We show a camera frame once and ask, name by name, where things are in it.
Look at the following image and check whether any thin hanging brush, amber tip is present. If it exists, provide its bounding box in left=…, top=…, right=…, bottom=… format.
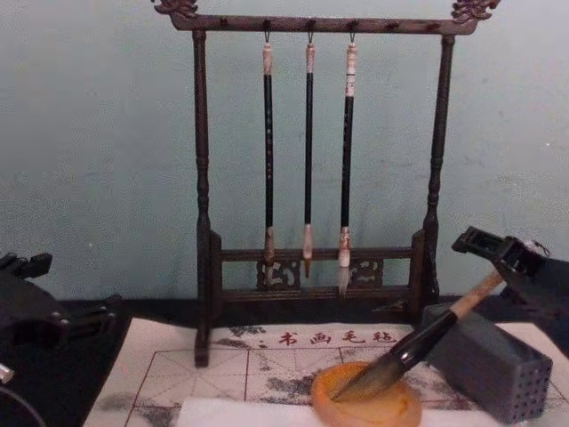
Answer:
left=302, top=42, right=317, bottom=279

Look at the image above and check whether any dark wooden brush rack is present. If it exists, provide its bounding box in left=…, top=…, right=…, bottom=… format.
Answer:
left=153, top=0, right=501, bottom=368

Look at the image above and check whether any white paper sheet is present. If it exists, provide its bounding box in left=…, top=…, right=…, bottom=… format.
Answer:
left=176, top=397, right=322, bottom=427

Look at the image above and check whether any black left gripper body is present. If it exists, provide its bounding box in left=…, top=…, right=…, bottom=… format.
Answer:
left=0, top=274, right=70, bottom=353

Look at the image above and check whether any thin dark cable, silver plug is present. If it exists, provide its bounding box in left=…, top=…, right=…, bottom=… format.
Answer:
left=0, top=362, right=44, bottom=427

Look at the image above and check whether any large bamboo-handled calligraphy brush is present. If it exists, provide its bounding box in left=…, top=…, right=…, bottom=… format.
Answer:
left=331, top=270, right=505, bottom=400

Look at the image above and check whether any black table cloth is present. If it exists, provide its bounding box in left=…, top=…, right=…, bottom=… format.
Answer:
left=0, top=294, right=569, bottom=427

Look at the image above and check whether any white felt mat, red grid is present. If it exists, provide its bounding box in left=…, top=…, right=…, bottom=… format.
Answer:
left=90, top=317, right=569, bottom=427

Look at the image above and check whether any hanging brush with white bristles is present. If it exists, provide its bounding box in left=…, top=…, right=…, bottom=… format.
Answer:
left=338, top=42, right=359, bottom=298

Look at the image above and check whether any round orange ink dish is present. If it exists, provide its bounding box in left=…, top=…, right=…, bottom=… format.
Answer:
left=309, top=360, right=423, bottom=427

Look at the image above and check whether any grey perforated rectangular block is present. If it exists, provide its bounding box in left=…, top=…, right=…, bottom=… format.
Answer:
left=421, top=302, right=554, bottom=424

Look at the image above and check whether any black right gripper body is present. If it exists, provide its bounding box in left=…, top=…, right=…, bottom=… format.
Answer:
left=517, top=248, right=569, bottom=322

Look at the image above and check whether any hanging brush with dark bristles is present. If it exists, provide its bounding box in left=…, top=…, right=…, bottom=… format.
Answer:
left=260, top=42, right=277, bottom=286

